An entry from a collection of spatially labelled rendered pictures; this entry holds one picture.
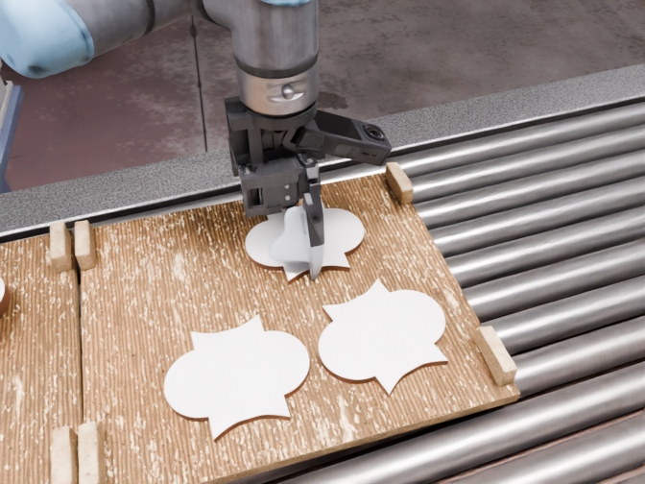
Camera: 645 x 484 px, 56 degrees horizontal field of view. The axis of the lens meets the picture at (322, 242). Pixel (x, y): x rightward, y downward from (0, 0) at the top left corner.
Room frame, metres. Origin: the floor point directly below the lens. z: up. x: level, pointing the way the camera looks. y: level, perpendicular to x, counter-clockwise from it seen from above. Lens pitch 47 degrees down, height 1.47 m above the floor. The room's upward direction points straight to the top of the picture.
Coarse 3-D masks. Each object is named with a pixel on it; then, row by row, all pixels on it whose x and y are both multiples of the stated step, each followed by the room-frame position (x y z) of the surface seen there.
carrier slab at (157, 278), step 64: (384, 192) 0.59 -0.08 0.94; (128, 256) 0.48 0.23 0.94; (192, 256) 0.48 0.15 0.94; (384, 256) 0.48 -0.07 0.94; (128, 320) 0.38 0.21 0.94; (192, 320) 0.38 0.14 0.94; (320, 320) 0.38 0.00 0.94; (448, 320) 0.38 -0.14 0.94; (128, 384) 0.31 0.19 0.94; (320, 384) 0.31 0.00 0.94; (448, 384) 0.31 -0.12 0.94; (512, 384) 0.31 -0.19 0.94; (128, 448) 0.24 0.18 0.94; (192, 448) 0.24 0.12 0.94; (256, 448) 0.24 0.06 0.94; (320, 448) 0.24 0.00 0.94
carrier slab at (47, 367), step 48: (48, 240) 0.50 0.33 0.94; (48, 288) 0.43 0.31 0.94; (0, 336) 0.36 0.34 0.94; (48, 336) 0.36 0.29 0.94; (0, 384) 0.31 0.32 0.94; (48, 384) 0.31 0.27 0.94; (0, 432) 0.26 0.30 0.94; (48, 432) 0.26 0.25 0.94; (0, 480) 0.21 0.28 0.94; (48, 480) 0.21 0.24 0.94
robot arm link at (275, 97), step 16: (240, 80) 0.47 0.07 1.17; (256, 80) 0.46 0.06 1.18; (272, 80) 0.46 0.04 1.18; (288, 80) 0.46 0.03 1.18; (304, 80) 0.47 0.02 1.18; (240, 96) 0.48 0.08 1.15; (256, 96) 0.46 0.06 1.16; (272, 96) 0.46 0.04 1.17; (288, 96) 0.45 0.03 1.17; (304, 96) 0.47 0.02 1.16; (272, 112) 0.46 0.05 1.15; (288, 112) 0.46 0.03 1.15
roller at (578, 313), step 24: (600, 288) 0.45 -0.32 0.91; (624, 288) 0.44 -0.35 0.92; (528, 312) 0.41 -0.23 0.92; (552, 312) 0.41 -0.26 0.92; (576, 312) 0.41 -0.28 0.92; (600, 312) 0.41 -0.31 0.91; (624, 312) 0.42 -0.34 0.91; (504, 336) 0.38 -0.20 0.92; (528, 336) 0.38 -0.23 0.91; (552, 336) 0.39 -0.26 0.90
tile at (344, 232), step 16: (288, 208) 0.55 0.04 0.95; (336, 208) 0.55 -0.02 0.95; (272, 224) 0.52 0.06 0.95; (336, 224) 0.52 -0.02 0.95; (352, 224) 0.52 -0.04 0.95; (256, 240) 0.49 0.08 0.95; (272, 240) 0.49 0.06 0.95; (336, 240) 0.49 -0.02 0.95; (352, 240) 0.49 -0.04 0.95; (256, 256) 0.47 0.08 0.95; (336, 256) 0.47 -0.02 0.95; (288, 272) 0.44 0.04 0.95; (304, 272) 0.45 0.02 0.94
